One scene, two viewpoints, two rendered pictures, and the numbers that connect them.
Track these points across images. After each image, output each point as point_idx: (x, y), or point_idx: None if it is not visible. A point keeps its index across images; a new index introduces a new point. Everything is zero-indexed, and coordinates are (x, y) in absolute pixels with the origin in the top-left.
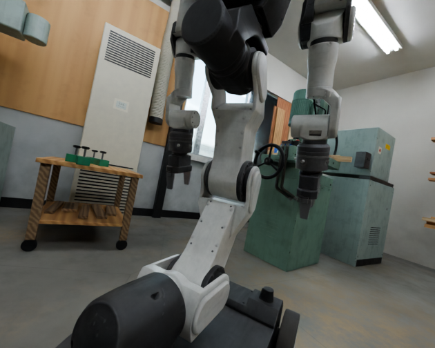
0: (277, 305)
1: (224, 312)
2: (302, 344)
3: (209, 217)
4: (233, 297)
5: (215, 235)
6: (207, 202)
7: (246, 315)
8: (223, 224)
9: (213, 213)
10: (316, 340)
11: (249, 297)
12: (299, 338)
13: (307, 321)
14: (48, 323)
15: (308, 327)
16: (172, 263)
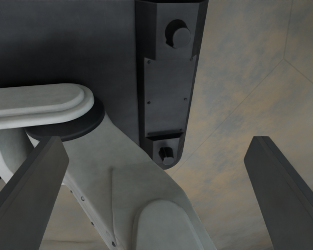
0: (161, 160)
1: (124, 120)
2: (194, 131)
3: (92, 216)
4: (149, 123)
5: (82, 207)
6: (110, 235)
7: (139, 136)
8: (96, 227)
9: (101, 229)
10: (208, 137)
11: (153, 142)
12: (201, 128)
13: (232, 127)
14: None
15: (223, 130)
16: (30, 134)
